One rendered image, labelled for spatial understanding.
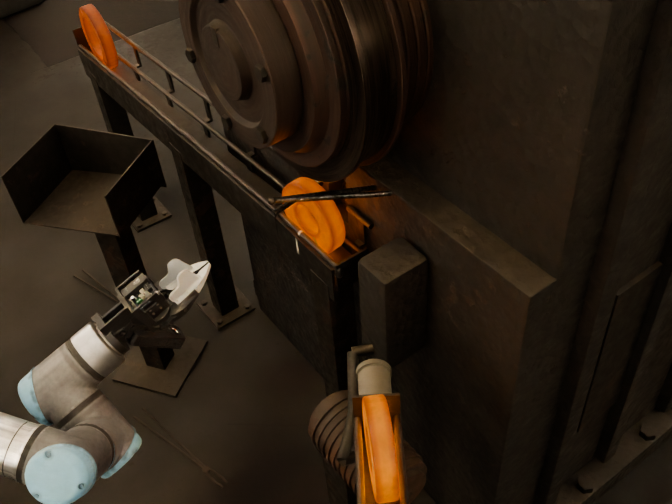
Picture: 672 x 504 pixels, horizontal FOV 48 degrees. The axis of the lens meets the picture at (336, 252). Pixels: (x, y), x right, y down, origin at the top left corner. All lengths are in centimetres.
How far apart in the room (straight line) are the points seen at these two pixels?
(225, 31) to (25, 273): 165
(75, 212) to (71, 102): 163
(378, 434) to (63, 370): 55
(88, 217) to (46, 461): 72
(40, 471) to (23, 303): 138
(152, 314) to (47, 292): 124
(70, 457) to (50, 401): 17
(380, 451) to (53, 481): 48
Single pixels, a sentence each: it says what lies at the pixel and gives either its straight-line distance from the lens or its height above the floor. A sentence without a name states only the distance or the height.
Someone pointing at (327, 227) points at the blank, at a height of 76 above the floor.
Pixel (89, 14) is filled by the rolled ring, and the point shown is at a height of 76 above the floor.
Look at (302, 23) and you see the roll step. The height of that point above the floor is 121.
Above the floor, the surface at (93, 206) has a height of 60.
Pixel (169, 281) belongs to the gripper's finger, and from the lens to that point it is 136.
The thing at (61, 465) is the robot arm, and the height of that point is 73.
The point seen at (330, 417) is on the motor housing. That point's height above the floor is 53.
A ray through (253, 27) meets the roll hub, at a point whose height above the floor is 121.
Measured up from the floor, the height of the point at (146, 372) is 1.
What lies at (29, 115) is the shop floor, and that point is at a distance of 341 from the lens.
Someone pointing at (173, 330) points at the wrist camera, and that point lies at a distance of 141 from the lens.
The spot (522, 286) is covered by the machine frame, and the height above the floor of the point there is 87.
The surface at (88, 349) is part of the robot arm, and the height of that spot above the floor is 73.
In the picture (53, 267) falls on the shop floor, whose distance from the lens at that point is 262.
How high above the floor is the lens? 169
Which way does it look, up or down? 44 degrees down
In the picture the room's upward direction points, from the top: 5 degrees counter-clockwise
